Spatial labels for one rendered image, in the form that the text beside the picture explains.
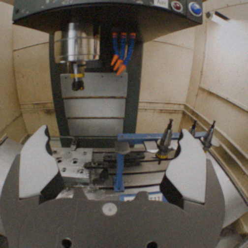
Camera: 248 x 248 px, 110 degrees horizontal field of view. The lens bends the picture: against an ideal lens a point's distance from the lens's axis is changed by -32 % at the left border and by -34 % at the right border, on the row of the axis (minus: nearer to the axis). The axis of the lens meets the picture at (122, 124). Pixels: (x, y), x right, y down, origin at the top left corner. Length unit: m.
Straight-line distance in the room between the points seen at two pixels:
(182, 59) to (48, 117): 1.64
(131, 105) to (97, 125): 0.32
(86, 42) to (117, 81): 0.55
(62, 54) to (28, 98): 1.28
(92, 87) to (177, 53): 0.96
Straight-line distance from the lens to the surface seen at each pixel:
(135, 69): 0.96
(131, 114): 1.04
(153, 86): 1.39
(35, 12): 0.33
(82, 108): 0.98
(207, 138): 0.61
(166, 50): 1.41
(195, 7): 0.34
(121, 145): 0.48
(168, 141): 0.48
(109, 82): 0.91
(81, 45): 0.40
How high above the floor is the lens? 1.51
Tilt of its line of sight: 29 degrees down
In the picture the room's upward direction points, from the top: 3 degrees clockwise
